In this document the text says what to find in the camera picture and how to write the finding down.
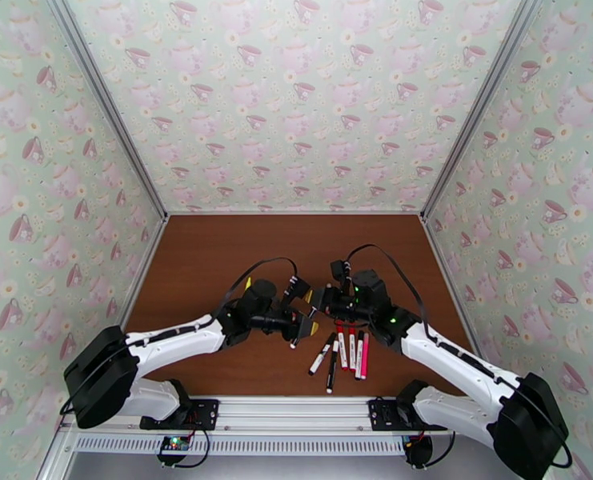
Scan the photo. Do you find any black barrel whiteboard marker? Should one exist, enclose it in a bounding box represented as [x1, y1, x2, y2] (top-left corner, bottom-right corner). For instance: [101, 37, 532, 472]
[325, 339, 341, 394]
[290, 306, 317, 350]

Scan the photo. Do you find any black marker white label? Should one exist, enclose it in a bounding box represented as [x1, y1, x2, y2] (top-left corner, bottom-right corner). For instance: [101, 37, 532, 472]
[308, 332, 337, 377]

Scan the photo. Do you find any white barrel black marker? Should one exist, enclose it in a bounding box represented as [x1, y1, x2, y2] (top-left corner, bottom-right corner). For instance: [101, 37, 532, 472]
[354, 330, 367, 381]

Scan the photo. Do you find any pink highlighter pen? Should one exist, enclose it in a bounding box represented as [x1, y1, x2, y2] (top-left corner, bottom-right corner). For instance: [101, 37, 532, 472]
[359, 332, 371, 380]

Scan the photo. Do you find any round black electronics puck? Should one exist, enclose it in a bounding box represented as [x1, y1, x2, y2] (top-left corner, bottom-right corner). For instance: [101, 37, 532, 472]
[403, 434, 433, 468]

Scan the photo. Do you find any small green circuit board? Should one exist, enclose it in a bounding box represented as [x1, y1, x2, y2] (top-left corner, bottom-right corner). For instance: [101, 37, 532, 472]
[158, 434, 193, 457]

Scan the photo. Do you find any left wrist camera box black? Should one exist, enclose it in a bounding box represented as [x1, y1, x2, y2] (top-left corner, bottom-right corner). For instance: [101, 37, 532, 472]
[286, 275, 311, 298]

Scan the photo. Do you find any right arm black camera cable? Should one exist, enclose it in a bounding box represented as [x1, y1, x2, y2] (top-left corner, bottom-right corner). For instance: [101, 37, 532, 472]
[345, 243, 430, 340]

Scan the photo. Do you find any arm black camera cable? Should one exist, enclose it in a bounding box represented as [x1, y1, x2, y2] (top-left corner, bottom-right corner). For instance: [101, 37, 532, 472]
[210, 257, 299, 320]
[345, 243, 430, 340]

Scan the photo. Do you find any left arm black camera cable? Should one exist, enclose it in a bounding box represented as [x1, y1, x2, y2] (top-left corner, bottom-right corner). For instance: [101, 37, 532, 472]
[210, 257, 299, 320]

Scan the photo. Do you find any aluminium table side rail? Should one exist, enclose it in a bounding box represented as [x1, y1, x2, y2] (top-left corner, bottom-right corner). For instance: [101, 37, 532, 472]
[117, 215, 171, 327]
[422, 217, 483, 354]

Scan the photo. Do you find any aluminium mounting rail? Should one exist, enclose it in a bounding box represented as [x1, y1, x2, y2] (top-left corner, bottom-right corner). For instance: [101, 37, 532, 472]
[61, 394, 531, 436]

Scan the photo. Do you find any aluminium table end rail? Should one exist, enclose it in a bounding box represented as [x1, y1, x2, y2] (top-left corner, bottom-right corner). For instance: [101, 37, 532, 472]
[167, 209, 423, 218]

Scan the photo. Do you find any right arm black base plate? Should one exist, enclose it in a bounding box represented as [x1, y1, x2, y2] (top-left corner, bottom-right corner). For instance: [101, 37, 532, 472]
[368, 398, 427, 432]

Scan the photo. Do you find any slotted grey cable tray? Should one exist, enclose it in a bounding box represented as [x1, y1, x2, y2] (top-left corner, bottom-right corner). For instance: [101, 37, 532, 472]
[73, 433, 412, 456]

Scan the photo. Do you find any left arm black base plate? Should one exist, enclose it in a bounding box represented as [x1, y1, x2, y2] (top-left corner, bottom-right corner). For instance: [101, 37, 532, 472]
[139, 398, 221, 430]

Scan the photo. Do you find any black power wire loop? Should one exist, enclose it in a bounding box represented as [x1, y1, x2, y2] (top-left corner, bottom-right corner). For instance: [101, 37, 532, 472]
[157, 427, 213, 470]
[423, 431, 456, 469]

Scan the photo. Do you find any aluminium corner frame post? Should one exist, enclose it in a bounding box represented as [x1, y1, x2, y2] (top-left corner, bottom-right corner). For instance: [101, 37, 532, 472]
[43, 0, 171, 220]
[419, 0, 550, 222]

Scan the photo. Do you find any aluminium frame leg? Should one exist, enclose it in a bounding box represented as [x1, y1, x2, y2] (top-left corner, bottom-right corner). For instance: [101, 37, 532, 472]
[34, 427, 77, 480]

